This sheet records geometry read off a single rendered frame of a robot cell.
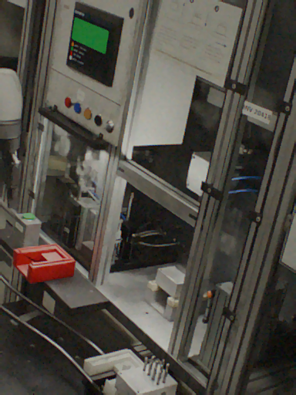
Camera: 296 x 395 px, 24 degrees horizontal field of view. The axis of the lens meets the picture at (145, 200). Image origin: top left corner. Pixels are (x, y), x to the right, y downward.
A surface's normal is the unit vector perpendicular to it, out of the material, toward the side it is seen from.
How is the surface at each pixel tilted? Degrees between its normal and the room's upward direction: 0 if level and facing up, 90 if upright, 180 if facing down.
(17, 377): 0
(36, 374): 0
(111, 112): 90
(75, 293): 0
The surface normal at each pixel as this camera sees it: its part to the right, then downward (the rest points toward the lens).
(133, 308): 0.18, -0.91
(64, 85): -0.79, 0.07
